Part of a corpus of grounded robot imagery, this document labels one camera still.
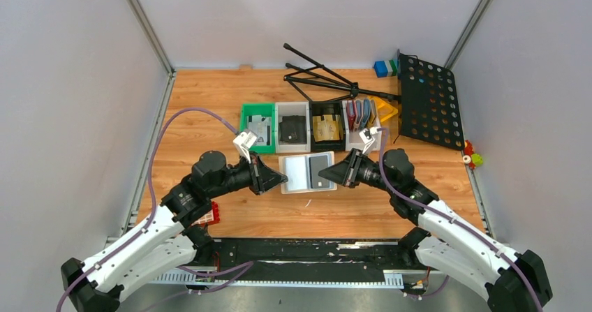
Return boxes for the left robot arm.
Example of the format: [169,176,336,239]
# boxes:
[61,151,288,311]

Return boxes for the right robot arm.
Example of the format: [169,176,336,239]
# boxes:
[319,149,553,311]

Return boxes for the white bin with card holders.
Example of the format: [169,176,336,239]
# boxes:
[341,98,382,151]

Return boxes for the gold cards stack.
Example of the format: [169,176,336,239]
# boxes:
[313,114,342,142]

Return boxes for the red card holder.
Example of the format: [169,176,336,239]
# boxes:
[346,99,357,131]

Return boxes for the white cards stack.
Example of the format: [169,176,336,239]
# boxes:
[247,115,272,146]

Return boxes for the black cards stack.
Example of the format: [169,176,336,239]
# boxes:
[279,115,307,144]

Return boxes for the blue card holder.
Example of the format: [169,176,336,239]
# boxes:
[360,98,371,129]

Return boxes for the white bin with black cards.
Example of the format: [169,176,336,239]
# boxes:
[274,102,311,154]

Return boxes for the red toy block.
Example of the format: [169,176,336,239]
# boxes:
[194,201,220,226]

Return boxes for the green bin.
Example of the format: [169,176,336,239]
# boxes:
[240,103,276,154]

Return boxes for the black music stand desk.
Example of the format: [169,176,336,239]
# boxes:
[397,53,465,151]

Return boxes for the black tripod legs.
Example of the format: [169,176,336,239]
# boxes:
[283,43,401,103]

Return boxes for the blue green toy block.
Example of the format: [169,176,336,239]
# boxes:
[373,59,399,78]

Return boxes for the red green toy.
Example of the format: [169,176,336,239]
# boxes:
[462,140,484,170]

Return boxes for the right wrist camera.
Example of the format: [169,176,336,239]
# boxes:
[359,126,382,156]

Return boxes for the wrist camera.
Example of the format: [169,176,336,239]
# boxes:
[232,129,258,163]
[359,126,382,156]

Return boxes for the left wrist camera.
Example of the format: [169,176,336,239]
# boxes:
[232,129,258,163]

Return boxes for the yellow triangle frame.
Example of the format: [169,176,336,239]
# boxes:
[369,96,399,124]

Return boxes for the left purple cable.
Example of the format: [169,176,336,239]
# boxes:
[56,108,254,312]

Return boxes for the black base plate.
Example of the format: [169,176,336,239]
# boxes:
[187,237,427,281]

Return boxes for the white slotted cable duct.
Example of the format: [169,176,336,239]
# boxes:
[149,269,404,289]

